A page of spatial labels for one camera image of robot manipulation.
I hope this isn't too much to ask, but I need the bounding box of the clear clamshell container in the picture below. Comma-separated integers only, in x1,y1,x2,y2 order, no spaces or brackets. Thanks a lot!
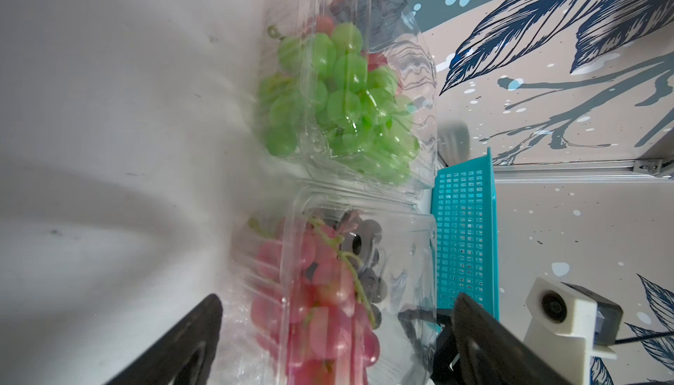
255,0,437,195
215,184,437,384

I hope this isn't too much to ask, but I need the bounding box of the pink red grape bunch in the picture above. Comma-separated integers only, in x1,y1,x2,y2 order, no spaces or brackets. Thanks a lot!
249,216,381,384

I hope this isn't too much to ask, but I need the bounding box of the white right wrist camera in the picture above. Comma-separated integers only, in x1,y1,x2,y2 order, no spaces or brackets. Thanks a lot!
524,277,623,384

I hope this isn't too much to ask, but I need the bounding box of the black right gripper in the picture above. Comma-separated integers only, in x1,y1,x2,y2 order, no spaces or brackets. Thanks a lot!
430,326,458,385

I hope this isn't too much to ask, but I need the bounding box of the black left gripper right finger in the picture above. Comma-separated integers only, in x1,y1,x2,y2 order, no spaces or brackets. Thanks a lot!
452,294,568,385

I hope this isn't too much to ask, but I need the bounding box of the black grape bunch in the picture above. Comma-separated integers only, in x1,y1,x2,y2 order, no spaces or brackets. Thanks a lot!
304,209,388,330

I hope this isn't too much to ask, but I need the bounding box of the teal plastic basket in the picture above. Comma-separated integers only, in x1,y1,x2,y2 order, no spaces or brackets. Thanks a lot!
431,152,500,319

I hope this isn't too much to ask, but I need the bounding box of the green grape bunch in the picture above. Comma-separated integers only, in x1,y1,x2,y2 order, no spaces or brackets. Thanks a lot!
258,25,421,185

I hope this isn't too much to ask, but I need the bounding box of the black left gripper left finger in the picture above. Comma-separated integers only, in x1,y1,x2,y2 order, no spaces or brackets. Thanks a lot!
109,294,223,385

